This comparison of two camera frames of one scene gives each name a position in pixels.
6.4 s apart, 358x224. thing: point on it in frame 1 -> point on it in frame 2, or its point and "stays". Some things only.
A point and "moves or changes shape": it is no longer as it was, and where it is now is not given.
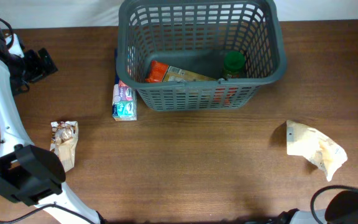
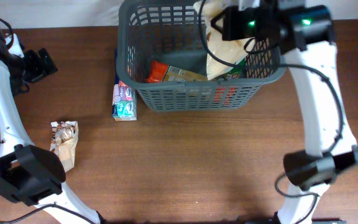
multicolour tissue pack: (124, 104) stays
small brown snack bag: (64, 141) stays
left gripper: (39, 70) stays
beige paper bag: (325, 154) moves or changes shape
